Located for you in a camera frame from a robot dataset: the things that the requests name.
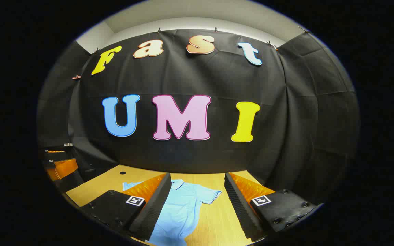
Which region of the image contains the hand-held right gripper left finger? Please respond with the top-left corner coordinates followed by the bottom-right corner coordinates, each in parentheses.
top-left (81, 173), bottom-right (172, 241)

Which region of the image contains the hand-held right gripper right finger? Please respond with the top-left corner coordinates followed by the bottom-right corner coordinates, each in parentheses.
top-left (224, 172), bottom-right (323, 240)

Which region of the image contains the light blue T-shirt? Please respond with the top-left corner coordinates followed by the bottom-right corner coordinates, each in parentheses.
top-left (123, 179), bottom-right (222, 246)

